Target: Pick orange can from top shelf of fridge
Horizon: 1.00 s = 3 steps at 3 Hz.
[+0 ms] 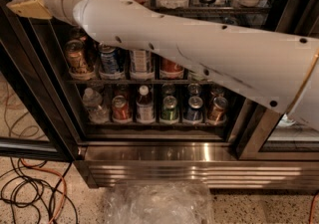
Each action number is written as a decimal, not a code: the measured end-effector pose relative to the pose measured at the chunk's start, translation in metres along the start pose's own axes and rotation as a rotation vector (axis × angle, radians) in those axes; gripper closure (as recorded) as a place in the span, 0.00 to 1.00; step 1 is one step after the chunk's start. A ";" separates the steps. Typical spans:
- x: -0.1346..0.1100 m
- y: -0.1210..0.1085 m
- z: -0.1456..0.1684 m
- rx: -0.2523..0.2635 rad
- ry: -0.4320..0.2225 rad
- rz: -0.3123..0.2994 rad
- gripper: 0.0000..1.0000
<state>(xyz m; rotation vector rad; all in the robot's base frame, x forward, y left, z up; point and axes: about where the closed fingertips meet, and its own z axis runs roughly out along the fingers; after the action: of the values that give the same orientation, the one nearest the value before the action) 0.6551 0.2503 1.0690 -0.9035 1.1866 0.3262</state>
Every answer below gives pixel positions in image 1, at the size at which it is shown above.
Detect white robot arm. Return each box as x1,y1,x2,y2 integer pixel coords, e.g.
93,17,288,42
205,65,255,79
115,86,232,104
7,0,319,129

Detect black cable on floor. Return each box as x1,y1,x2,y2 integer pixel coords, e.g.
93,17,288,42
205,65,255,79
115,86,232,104
0,157,80,224

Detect blue can bottom shelf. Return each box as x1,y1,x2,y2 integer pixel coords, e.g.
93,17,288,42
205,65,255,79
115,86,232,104
183,96,203,124

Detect brown tea bottle middle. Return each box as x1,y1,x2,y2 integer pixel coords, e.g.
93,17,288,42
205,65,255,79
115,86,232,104
130,50,155,80

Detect green can bottom shelf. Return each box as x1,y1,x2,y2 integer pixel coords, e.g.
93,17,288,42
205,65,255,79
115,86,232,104
160,96,178,124

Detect red can bottom shelf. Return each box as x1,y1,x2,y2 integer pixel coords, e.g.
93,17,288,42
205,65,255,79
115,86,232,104
112,96,133,123

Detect brown tea bottle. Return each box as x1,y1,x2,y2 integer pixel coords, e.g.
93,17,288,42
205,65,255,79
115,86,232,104
136,85,156,123
130,50,155,80

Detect water bottle bottom shelf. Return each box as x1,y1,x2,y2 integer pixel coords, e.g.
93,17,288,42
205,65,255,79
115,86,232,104
83,88,110,124

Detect blue can middle front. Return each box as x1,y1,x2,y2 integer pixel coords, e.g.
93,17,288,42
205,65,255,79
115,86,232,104
99,44,125,80

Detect gold can middle front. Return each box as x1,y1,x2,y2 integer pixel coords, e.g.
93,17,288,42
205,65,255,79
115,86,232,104
65,39,94,81

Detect gold can bottom shelf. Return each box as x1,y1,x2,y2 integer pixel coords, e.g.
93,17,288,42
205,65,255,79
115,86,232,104
206,97,228,125

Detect orange cable right floor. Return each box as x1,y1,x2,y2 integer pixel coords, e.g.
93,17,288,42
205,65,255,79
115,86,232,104
308,191,319,224

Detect red cola can middle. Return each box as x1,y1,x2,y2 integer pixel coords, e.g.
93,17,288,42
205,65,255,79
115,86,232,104
159,58,184,80

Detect clear plastic bag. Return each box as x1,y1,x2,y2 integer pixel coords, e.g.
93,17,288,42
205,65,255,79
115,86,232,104
106,181,214,224

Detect orange cable on floor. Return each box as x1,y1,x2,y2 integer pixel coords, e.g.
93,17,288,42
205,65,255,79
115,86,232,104
19,157,68,224

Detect brown tea bottle bottom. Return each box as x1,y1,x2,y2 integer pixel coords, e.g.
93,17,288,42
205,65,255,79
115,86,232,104
136,85,156,123

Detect open fridge glass door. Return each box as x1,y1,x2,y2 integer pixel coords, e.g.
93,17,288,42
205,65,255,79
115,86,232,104
0,0,81,163

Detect right fridge glass door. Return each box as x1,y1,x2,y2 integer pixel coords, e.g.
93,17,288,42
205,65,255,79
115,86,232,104
236,0,319,161

